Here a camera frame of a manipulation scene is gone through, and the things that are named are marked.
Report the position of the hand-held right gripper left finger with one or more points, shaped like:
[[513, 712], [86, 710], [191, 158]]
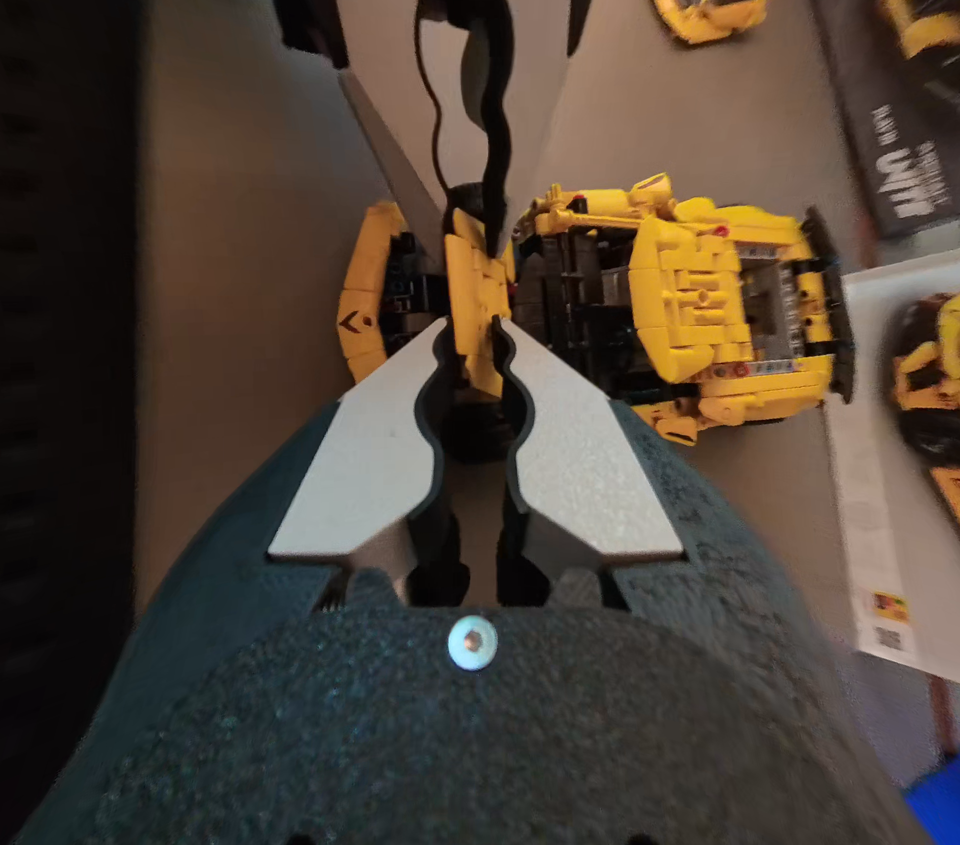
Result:
[[360, 477]]

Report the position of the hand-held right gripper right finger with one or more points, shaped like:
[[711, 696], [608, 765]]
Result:
[[600, 477]]

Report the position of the yellow toy brick car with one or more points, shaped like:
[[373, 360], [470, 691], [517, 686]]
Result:
[[690, 290]]

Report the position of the yellow hood panel assembly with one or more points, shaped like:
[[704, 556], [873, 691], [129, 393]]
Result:
[[480, 290]]

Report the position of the car picture instruction booklet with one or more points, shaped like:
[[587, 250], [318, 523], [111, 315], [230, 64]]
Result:
[[870, 485]]

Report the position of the dark toy car box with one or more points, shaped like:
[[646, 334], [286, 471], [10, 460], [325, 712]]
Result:
[[847, 35]]

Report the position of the blue plastic bin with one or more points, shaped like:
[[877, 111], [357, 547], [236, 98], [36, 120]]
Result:
[[937, 807]]

